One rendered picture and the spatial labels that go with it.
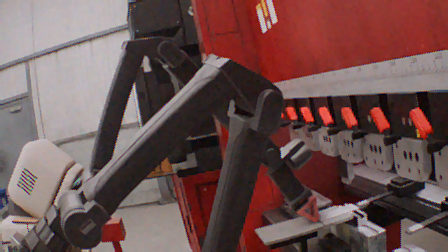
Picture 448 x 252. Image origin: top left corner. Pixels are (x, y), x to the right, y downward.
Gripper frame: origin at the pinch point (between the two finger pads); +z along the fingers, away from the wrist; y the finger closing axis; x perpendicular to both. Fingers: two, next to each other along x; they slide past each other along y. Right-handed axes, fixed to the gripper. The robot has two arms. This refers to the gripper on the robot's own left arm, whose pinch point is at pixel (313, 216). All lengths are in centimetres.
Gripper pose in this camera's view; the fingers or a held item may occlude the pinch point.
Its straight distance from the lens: 146.8
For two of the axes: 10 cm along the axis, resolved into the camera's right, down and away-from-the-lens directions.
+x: -7.7, 6.3, -0.7
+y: -1.2, -0.4, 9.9
